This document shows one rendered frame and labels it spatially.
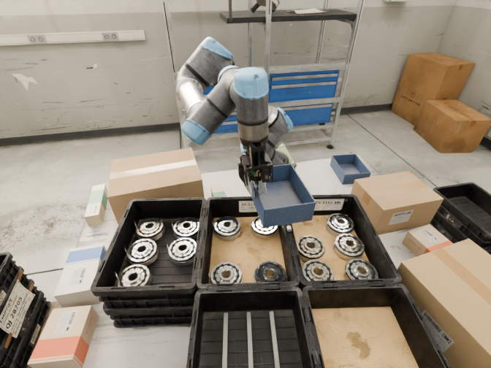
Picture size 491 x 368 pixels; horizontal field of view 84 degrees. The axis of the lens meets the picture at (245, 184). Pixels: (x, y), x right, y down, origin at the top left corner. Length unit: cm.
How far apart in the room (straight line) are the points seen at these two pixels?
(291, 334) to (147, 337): 47
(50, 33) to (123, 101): 89
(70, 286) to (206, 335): 52
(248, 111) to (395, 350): 74
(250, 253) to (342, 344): 40
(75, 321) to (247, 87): 87
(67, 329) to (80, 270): 21
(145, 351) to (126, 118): 309
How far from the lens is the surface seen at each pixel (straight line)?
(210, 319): 90
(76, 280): 117
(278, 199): 87
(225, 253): 103
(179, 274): 100
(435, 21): 470
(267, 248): 104
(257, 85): 61
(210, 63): 106
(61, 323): 111
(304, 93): 297
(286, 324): 90
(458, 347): 105
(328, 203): 116
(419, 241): 133
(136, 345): 107
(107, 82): 366
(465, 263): 115
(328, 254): 106
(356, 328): 94
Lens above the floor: 164
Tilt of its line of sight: 38 degrees down
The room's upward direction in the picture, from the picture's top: straight up
